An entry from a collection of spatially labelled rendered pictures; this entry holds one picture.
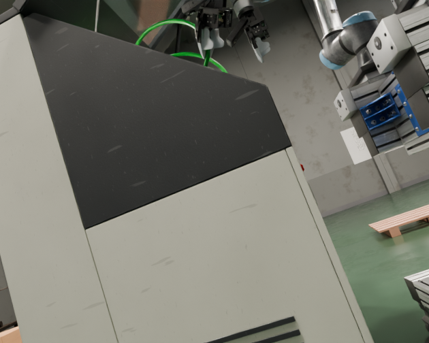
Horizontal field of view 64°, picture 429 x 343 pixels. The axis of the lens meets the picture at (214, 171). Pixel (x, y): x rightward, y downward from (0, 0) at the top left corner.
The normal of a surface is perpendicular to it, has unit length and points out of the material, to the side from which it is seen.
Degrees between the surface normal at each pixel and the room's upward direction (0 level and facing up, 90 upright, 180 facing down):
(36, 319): 90
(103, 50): 90
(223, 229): 90
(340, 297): 90
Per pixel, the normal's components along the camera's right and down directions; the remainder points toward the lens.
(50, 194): -0.24, -0.08
